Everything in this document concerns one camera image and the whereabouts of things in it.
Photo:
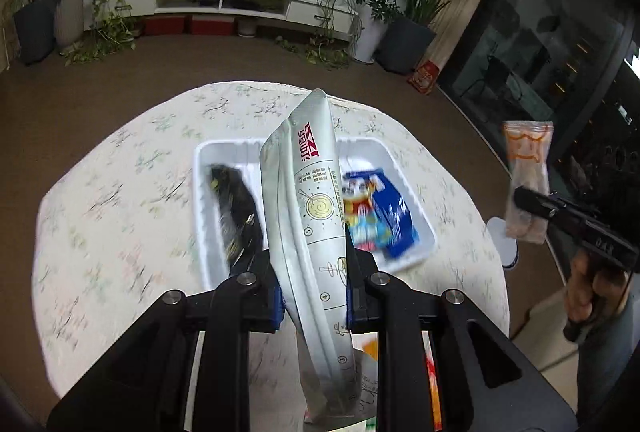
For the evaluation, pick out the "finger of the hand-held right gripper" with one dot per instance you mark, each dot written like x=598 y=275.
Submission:
x=535 y=202

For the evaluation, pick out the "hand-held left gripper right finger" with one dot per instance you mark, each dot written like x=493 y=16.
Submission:
x=352 y=309

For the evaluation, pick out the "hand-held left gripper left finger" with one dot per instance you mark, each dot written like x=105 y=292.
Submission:
x=274 y=307

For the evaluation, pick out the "clear packet with orange print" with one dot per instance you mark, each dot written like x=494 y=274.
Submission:
x=527 y=162

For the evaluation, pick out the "long white snack packet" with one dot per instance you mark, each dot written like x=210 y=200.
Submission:
x=310 y=262

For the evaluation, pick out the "light blue snack packet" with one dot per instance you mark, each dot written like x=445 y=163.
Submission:
x=360 y=212

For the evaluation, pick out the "dark blue snack packet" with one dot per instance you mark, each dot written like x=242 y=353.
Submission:
x=395 y=217

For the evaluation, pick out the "black snack packet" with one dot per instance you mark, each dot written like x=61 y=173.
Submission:
x=232 y=202

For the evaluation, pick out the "white plastic tray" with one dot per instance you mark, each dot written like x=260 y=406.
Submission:
x=310 y=152

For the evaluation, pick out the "person's right forearm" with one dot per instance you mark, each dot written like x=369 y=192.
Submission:
x=610 y=362

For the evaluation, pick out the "person's right hand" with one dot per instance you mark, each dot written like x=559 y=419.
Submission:
x=580 y=287

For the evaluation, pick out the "glass sliding door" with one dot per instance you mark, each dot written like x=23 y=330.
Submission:
x=540 y=37

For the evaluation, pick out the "red paper bag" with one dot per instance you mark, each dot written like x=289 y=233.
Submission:
x=424 y=77

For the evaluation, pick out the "floral tablecloth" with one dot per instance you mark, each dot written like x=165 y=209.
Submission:
x=125 y=212

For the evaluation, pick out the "plant in smooth white pot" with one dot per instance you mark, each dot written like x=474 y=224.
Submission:
x=372 y=37

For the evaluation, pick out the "small white pot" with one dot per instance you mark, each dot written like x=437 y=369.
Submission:
x=247 y=28

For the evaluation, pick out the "red storage box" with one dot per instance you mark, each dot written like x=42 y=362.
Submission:
x=212 y=26
x=165 y=26

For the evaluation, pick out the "white television cabinet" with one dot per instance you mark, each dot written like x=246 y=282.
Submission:
x=310 y=10

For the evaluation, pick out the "plant in ribbed white pot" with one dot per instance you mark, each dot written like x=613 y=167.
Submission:
x=70 y=20

